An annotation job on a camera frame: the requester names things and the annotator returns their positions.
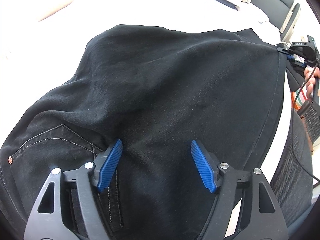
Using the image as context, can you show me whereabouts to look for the black denim pants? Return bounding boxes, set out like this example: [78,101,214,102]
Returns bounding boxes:
[1,25,286,239]

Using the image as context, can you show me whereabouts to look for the person's right hand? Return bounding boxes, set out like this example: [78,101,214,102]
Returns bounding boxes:
[304,66,319,98]

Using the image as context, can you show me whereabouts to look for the white bed sheet mattress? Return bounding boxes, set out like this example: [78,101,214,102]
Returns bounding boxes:
[1,0,280,141]

